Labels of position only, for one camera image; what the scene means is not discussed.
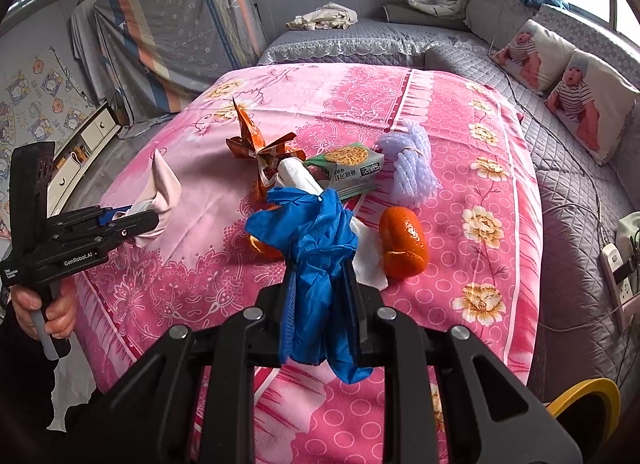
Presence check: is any blue rubber glove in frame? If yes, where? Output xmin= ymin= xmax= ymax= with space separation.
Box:
xmin=245 ymin=187 xmax=372 ymax=384

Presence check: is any twisted white tissue paper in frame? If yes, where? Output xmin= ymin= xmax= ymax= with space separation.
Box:
xmin=277 ymin=157 xmax=388 ymax=291

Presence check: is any orange mandarin peel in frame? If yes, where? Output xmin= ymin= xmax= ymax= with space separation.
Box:
xmin=378 ymin=206 xmax=428 ymax=280

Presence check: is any purple foam net bundle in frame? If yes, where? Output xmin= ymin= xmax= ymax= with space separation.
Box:
xmin=376 ymin=123 xmax=442 ymax=209

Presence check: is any green cracker wrapper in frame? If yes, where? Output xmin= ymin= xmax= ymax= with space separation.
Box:
xmin=304 ymin=143 xmax=384 ymax=201

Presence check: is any yellow rimmed trash bin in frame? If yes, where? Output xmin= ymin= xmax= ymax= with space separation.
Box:
xmin=546 ymin=377 xmax=620 ymax=460

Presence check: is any person's left hand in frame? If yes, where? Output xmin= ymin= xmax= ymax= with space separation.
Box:
xmin=11 ymin=279 xmax=77 ymax=339

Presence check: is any white drawer cabinet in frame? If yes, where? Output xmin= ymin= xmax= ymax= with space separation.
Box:
xmin=47 ymin=102 xmax=122 ymax=217

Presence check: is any orange brown snack wrapper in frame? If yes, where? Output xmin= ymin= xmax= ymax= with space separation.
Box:
xmin=226 ymin=100 xmax=307 ymax=202

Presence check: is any pink floral bedsheet table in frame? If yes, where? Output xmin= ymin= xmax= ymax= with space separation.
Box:
xmin=75 ymin=63 xmax=542 ymax=392

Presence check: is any white power strip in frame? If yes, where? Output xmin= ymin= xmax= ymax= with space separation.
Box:
xmin=600 ymin=243 xmax=639 ymax=332

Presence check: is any striped grey hanging sheet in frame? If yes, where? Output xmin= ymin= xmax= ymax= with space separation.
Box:
xmin=93 ymin=0 xmax=267 ymax=124

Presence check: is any light green cloth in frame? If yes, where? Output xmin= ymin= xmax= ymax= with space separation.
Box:
xmin=615 ymin=211 xmax=640 ymax=261

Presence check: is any crumpled cream cloth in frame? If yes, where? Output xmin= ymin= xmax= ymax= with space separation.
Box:
xmin=286 ymin=2 xmax=358 ymax=30

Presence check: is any baby print pillow right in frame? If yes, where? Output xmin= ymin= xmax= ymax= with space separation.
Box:
xmin=546 ymin=49 xmax=639 ymax=166

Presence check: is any baby print pillow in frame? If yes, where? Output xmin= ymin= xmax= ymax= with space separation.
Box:
xmin=491 ymin=20 xmax=576 ymax=93
xmin=546 ymin=49 xmax=639 ymax=166

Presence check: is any baby print pillow left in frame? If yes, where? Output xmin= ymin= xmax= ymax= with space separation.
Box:
xmin=491 ymin=20 xmax=576 ymax=93

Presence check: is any grey bolster pillow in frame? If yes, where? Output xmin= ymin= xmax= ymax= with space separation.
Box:
xmin=383 ymin=4 xmax=469 ymax=31

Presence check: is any white cable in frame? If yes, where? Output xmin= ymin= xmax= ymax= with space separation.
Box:
xmin=538 ymin=287 xmax=640 ymax=335

